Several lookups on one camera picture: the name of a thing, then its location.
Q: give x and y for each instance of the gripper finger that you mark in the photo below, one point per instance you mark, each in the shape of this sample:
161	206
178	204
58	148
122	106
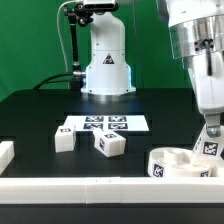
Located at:
213	127

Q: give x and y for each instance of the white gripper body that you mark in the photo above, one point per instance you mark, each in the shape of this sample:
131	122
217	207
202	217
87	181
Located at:
208	89

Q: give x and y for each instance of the white round stool seat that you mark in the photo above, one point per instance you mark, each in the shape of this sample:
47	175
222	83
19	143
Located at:
174	162

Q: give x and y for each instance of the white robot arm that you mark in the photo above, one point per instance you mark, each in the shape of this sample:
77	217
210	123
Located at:
197	37

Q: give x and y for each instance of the white right fence rail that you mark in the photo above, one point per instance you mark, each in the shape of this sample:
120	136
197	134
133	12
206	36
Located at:
220	168

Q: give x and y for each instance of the white fence rail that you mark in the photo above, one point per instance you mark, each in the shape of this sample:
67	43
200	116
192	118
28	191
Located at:
111	190
6	154
220	168

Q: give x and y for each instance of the white marker base plate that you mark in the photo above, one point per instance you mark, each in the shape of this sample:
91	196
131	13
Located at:
108	122

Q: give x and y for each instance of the white front fence rail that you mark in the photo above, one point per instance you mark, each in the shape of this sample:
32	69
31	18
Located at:
111	190

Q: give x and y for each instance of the white left fence rail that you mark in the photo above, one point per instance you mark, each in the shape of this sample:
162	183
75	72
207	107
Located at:
6	154

